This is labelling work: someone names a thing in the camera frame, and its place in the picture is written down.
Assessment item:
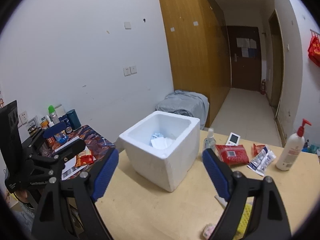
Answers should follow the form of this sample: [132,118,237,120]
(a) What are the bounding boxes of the papers on door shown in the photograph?
[236,37,257,58]

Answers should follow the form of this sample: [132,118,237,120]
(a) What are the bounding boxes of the clear spray bottle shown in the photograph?
[202,128,216,153]

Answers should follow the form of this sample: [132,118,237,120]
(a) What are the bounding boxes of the yellow sponge cloth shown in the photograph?
[236,203,252,235]

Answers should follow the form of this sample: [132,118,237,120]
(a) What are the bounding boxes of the white lotion pump bottle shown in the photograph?
[276,119,311,171]

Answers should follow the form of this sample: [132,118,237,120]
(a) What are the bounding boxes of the teal plastic basin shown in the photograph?
[302,142,320,156]

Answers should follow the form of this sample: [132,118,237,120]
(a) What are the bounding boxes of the white wall switch plate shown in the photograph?
[124,22,132,30]

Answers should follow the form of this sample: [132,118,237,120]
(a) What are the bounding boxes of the dark teal canister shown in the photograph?
[66,109,81,131]

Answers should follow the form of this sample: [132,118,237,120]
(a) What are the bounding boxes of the white tissue cloth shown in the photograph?
[150,133,174,150]

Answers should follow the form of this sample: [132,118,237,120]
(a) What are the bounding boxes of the wooden wardrobe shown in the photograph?
[159,0,231,127]

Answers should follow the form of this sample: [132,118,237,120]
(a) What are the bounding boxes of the person's hand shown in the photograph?
[14,190,29,203]

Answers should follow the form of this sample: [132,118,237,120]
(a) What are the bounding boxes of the grey-blue draped cloth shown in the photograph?
[156,90,209,129]

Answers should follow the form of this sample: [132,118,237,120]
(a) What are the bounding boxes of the left wall socket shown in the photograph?
[20,111,29,124]

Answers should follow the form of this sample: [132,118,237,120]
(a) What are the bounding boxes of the white remote control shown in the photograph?
[226,132,241,146]

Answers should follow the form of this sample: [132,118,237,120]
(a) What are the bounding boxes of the white blue tube bottle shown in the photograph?
[46,115,54,127]

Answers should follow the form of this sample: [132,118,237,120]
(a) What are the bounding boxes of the side doorway wooden frame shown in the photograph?
[268,9,284,119]

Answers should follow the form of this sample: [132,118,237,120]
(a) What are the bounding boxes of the green cap spray bottle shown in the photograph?
[48,105,60,124]

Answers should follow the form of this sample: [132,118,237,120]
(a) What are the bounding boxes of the red tissue packet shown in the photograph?
[216,145,249,166]

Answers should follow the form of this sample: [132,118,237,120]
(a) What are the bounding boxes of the orange snack packet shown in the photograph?
[75,153,95,167]

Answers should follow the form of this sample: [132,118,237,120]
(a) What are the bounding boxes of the colourful patterned tablecloth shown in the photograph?
[44,124,117,176]

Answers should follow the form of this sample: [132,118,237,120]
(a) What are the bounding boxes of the small red snack packet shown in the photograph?
[251,144,265,157]

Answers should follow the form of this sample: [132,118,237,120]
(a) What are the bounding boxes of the white printed paper sheet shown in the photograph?
[54,135,88,180]

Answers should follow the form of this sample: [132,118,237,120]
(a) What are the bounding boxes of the double wall socket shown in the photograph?
[123,66,137,76]

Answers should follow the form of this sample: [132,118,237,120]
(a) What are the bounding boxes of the dark brown entrance door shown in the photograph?
[227,25,262,91]

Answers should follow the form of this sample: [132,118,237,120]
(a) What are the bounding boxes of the small pink white object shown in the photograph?
[202,223,216,240]

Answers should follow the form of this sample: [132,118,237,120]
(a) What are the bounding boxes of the blue box package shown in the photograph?
[59,114,71,127]

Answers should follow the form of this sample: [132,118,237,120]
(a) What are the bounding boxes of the red fire extinguisher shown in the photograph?
[260,79,266,95]

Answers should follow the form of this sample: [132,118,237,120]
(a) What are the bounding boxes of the blue white wipes packet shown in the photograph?
[247,146,276,177]

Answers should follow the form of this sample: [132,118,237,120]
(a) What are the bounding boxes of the red hanging bag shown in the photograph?
[308,35,320,67]

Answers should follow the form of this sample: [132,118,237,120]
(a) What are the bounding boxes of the white foam box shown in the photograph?
[119,111,200,192]

